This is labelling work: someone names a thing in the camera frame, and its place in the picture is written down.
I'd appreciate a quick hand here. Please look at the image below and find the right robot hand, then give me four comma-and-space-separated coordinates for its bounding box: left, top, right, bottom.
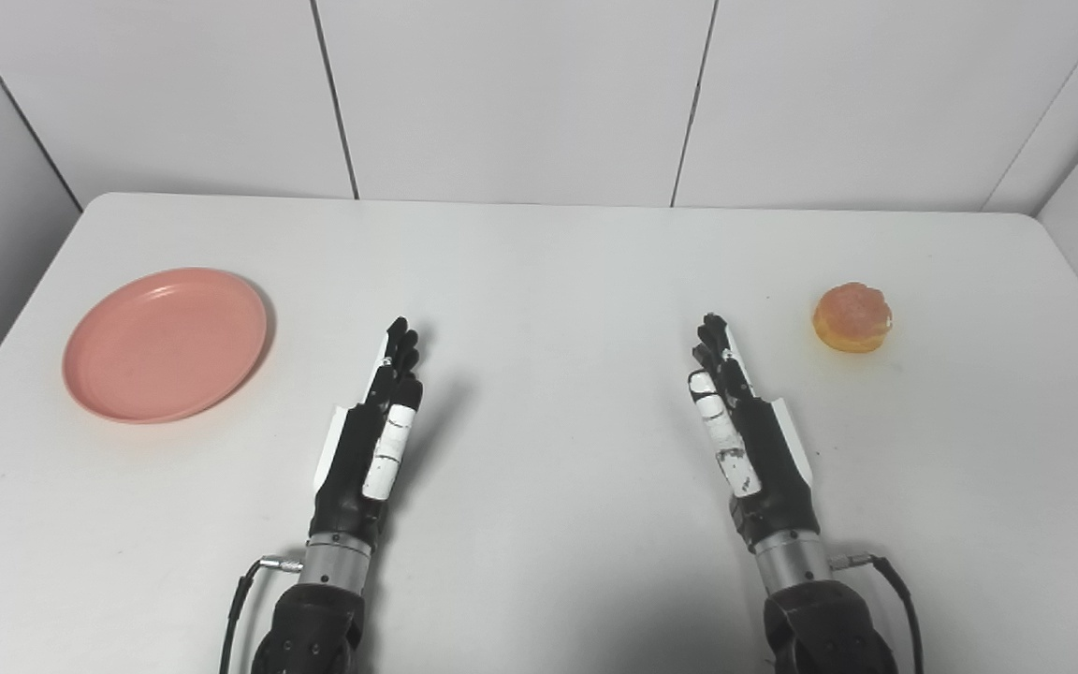
691, 313, 822, 551

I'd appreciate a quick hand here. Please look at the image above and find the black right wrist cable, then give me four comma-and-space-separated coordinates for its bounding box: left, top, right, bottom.
830, 553, 925, 674

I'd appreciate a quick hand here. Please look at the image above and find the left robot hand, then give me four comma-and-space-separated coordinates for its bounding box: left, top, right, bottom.
310, 317, 425, 548

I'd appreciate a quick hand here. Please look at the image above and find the cream puff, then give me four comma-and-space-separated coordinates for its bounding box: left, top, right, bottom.
812, 283, 894, 354

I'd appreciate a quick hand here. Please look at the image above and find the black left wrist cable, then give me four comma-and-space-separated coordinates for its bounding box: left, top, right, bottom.
219, 555, 305, 674

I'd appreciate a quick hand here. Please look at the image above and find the pink plate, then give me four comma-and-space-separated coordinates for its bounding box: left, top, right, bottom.
63, 268, 270, 425

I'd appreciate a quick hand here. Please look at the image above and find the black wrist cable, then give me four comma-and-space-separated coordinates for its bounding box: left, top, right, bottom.
219, 555, 305, 674
830, 553, 925, 674

